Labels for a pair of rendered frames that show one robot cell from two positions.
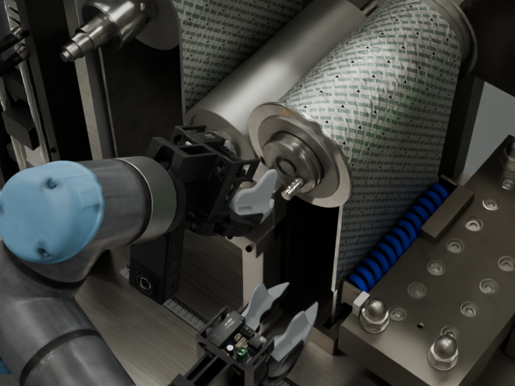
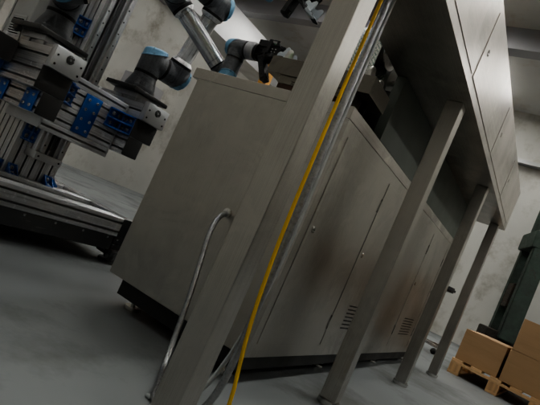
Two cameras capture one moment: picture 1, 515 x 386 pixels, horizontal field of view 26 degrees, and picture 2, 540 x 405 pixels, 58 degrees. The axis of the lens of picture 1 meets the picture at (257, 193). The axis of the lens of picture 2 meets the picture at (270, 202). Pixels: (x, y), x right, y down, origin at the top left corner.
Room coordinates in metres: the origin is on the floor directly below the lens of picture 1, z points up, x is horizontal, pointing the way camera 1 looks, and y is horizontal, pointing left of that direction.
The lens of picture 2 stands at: (0.59, -1.92, 0.47)
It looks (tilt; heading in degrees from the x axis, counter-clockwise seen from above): 3 degrees up; 83
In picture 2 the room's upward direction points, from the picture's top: 24 degrees clockwise
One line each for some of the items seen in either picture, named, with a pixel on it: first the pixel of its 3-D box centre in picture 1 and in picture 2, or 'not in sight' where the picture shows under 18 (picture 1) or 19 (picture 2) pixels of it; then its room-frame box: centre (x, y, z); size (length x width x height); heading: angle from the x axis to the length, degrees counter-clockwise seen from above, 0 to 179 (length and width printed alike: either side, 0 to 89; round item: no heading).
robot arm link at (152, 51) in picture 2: not in sight; (153, 61); (0.10, 0.54, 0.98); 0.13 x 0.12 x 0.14; 36
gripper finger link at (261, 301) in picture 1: (260, 299); not in sight; (0.69, 0.00, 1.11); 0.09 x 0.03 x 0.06; 150
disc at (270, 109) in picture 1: (299, 155); not in sight; (0.80, -0.05, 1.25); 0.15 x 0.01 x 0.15; 51
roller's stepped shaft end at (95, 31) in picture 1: (82, 42); not in sight; (0.90, 0.20, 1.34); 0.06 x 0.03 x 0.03; 141
